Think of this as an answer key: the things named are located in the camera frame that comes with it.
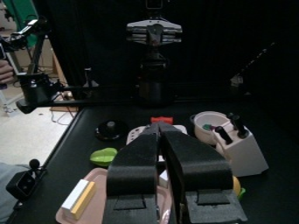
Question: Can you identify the pink plastic tray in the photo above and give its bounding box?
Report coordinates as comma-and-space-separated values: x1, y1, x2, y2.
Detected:
55, 167, 173, 224

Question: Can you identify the person's bare hand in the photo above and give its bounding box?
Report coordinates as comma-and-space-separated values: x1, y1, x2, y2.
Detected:
0, 59, 17, 86

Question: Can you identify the yellow toy with green part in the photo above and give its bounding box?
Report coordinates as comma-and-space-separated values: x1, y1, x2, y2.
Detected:
231, 175, 248, 201

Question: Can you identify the white knife block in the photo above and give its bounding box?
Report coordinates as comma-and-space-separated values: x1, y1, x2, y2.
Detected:
212, 127, 271, 178

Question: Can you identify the black round knobbed lid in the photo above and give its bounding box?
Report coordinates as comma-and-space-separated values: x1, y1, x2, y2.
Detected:
95, 118, 129, 142

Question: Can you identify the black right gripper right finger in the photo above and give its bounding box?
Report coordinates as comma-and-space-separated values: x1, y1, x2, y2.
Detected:
159, 122, 248, 224

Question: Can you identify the green star fruit toy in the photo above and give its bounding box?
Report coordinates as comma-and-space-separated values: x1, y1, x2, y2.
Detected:
88, 147, 119, 168

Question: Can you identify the black box camera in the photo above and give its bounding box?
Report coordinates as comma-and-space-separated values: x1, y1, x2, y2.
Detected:
4, 170, 38, 203

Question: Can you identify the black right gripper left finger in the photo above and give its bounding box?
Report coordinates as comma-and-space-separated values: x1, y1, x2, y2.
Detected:
103, 122, 161, 224

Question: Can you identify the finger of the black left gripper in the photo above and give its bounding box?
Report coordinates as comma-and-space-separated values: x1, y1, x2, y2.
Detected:
155, 24, 165, 47
145, 24, 156, 47

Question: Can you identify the small black microphone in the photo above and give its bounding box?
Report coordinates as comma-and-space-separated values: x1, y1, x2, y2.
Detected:
28, 158, 43, 172

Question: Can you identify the black horizontal frame bar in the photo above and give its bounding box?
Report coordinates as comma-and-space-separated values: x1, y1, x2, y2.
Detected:
38, 83, 243, 108

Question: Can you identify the small red toy item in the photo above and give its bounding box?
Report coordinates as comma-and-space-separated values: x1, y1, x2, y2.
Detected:
149, 115, 173, 125

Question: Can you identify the rectangular sponge block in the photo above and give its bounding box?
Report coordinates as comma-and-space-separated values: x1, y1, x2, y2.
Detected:
60, 178, 97, 221

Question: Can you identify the diagonal brace wire with turnbuckle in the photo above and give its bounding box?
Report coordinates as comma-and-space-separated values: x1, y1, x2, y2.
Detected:
228, 41, 279, 88

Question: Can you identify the black leader robot arm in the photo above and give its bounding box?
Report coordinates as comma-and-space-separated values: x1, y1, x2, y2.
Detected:
0, 16, 67, 116

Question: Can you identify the black handled knife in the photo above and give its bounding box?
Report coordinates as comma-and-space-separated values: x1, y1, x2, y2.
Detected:
227, 112, 239, 131
232, 114, 251, 140
215, 125, 235, 145

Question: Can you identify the green board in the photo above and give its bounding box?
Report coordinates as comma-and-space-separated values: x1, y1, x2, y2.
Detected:
2, 0, 40, 49

